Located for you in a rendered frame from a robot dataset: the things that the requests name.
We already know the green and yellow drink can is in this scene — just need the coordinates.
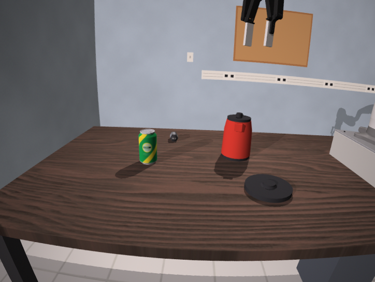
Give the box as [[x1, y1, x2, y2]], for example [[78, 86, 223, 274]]
[[138, 129, 157, 165]]

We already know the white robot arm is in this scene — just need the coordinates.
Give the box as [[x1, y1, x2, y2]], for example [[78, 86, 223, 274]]
[[354, 103, 375, 145]]

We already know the black round disc with center stud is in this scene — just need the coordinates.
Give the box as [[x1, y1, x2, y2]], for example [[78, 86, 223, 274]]
[[244, 174, 293, 203]]

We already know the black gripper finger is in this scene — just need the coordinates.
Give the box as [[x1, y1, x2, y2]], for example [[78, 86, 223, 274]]
[[241, 0, 262, 47], [264, 0, 284, 47]]

